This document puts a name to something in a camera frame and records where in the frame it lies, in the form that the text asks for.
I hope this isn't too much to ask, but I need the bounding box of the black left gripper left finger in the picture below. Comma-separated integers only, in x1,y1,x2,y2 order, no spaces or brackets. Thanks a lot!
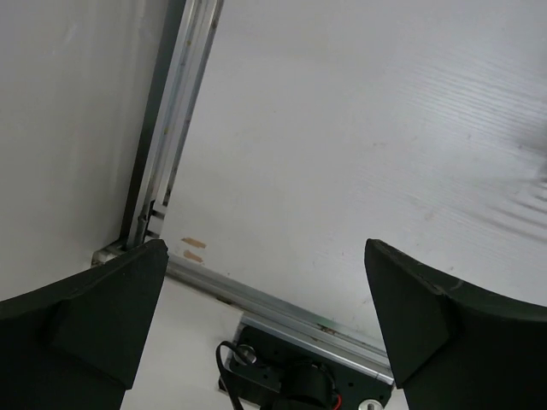
1,239,168,409

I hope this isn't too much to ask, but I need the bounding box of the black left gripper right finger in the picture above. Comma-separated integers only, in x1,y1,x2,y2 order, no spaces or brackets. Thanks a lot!
364,239,546,409

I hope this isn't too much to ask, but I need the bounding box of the aluminium table frame rail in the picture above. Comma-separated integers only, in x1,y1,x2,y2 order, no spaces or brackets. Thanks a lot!
91,1,394,385

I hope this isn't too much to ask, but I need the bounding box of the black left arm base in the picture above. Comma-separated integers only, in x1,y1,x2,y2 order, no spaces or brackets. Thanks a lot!
215,325,393,409

